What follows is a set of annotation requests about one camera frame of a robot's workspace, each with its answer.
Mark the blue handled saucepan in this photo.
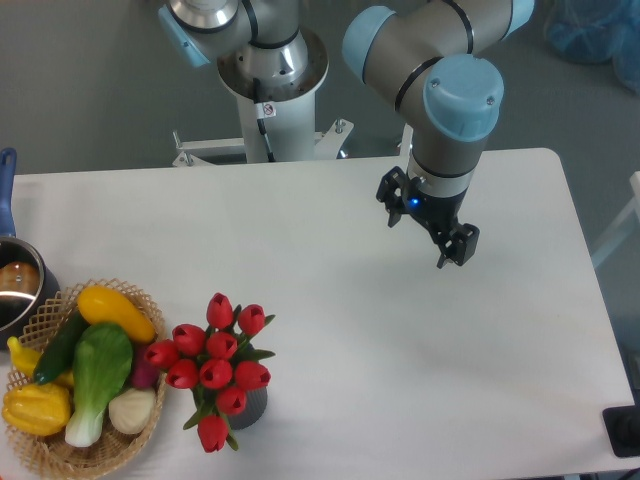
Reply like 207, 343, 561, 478
1, 148, 59, 351

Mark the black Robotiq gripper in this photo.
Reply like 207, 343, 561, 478
376, 166, 480, 269

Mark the green bok choy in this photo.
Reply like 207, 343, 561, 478
65, 322, 133, 448

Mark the white garlic bulb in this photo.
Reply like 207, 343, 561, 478
108, 388, 156, 435

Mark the dark grey ribbed vase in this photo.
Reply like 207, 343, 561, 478
227, 382, 268, 431

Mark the black device at table edge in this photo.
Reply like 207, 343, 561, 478
602, 405, 639, 458

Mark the yellow bell pepper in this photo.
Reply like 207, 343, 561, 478
1, 384, 71, 436

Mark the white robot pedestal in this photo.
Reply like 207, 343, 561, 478
173, 27, 354, 166

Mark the red tulip bouquet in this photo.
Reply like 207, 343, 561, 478
146, 293, 275, 453

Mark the small yellow gourd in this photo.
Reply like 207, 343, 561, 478
7, 336, 74, 388

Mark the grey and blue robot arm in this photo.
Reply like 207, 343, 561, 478
158, 1, 534, 266

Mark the dark green cucumber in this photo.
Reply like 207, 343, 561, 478
32, 310, 89, 385

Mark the black cable on pedestal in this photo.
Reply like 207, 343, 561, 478
252, 77, 277, 163

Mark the yellow squash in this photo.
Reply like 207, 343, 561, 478
77, 285, 156, 344

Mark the blue plastic bag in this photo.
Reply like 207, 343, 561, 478
543, 1, 639, 94

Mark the white frame at right edge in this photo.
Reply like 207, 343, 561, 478
591, 171, 639, 269

